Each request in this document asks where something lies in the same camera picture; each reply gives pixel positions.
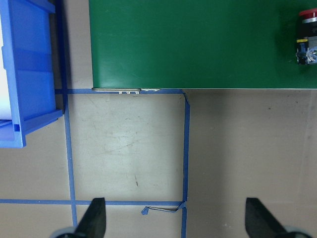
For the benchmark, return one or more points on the white foam pad left bin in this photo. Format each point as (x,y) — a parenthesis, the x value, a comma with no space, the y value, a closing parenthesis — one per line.
(5,109)

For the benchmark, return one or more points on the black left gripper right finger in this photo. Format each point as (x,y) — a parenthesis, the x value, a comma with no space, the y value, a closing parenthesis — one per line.
(259,222)

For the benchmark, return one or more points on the green conveyor belt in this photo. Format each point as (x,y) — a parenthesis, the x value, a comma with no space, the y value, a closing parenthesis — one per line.
(198,44)

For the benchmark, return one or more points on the blue bin left side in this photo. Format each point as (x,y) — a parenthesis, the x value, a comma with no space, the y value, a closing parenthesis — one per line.
(27,59)

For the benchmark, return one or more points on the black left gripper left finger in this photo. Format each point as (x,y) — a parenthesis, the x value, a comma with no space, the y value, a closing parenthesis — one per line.
(93,223)

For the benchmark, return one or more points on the red push button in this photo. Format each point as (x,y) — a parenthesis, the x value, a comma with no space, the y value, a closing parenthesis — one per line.
(306,42)

